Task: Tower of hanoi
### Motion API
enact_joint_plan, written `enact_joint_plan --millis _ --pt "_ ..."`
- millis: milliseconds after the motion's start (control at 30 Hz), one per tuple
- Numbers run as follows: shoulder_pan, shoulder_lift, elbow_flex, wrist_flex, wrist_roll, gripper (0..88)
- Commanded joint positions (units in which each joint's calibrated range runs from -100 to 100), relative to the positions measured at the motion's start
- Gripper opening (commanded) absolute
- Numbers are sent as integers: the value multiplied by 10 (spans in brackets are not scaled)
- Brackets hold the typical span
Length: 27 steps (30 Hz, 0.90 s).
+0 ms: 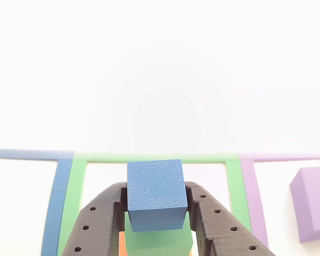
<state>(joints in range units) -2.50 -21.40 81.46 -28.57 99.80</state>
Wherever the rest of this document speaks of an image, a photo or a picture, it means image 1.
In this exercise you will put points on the orange block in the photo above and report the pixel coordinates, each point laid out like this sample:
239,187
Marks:
121,245

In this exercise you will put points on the green block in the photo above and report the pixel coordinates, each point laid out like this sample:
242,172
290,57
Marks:
157,242

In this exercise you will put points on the small blue cube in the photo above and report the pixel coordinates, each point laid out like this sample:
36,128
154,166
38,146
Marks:
154,186

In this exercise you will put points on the large purple block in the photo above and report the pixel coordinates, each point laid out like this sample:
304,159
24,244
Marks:
314,202

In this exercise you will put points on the green tape square frame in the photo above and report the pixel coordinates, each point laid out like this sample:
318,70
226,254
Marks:
74,181

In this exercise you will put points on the blue tape square frame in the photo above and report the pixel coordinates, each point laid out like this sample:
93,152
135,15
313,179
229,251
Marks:
56,192

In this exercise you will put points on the purple tape square frame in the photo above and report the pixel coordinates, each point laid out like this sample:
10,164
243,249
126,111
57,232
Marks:
253,192

